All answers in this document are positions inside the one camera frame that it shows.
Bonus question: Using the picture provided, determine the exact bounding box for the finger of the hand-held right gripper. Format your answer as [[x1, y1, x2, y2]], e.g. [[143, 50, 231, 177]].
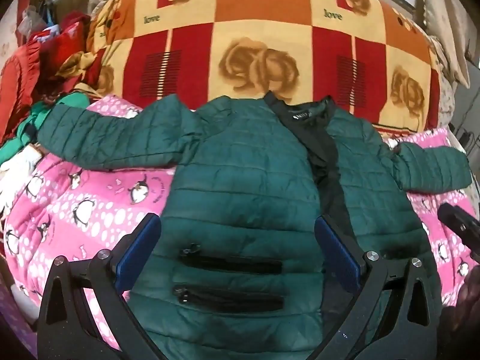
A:
[[437, 202, 480, 262]]

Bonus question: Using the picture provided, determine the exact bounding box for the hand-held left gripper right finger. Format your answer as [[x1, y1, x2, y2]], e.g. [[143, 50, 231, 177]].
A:
[[314, 214, 444, 360]]

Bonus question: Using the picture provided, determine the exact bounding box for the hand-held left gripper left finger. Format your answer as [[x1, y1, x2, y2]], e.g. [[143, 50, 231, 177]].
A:
[[37, 212, 163, 360]]

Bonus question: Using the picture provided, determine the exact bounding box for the dark green puffer jacket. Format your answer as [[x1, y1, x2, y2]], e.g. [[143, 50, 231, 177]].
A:
[[37, 93, 474, 360]]

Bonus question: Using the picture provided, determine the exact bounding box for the pink penguin print blanket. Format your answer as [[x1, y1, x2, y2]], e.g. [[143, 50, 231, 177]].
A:
[[0, 95, 480, 360]]

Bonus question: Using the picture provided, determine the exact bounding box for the white cloth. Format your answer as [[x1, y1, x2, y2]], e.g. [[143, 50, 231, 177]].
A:
[[0, 145, 51, 199]]

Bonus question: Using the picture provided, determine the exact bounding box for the bright green garment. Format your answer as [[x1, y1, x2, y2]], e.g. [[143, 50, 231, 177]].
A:
[[0, 92, 91, 166]]

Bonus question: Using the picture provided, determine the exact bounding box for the red yellow floral cloth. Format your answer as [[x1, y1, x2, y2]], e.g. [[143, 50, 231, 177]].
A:
[[48, 47, 115, 96]]

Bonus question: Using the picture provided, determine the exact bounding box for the beige curtain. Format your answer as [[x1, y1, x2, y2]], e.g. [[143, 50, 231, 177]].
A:
[[419, 0, 474, 88]]

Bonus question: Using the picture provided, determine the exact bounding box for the rose print checked blanket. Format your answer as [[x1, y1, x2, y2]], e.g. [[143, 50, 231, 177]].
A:
[[85, 0, 446, 136]]

